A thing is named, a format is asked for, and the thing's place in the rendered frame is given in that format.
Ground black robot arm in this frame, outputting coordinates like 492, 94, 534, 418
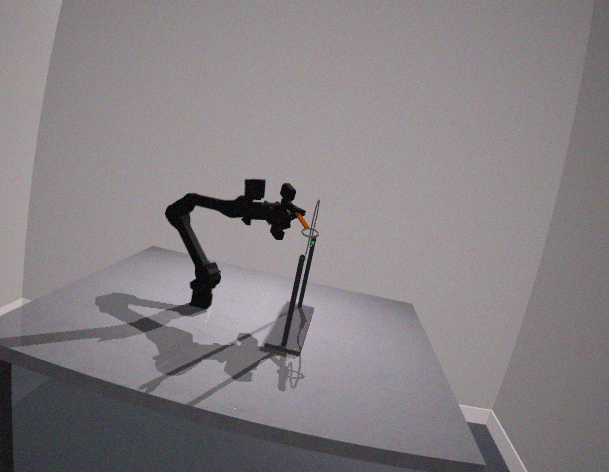
165, 178, 291, 309

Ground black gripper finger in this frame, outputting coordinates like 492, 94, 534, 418
287, 211, 305, 221
288, 201, 306, 214

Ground orange handle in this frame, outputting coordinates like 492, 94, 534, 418
294, 212, 319, 238

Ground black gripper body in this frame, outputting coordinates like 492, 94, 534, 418
263, 183, 296, 240

